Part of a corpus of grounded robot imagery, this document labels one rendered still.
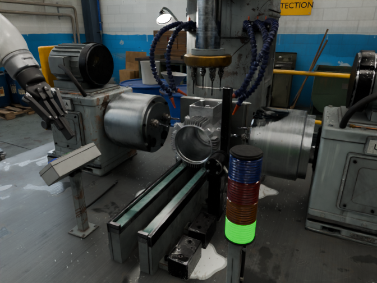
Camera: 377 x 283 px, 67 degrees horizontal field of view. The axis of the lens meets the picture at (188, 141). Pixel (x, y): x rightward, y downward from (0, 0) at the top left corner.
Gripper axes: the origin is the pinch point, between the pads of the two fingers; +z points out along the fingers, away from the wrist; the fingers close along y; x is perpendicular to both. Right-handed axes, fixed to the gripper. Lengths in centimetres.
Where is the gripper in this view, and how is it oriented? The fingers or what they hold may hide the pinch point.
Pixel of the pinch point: (64, 128)
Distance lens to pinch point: 97.7
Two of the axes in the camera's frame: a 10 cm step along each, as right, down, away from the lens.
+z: 5.5, 8.3, 0.5
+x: -7.2, 4.5, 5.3
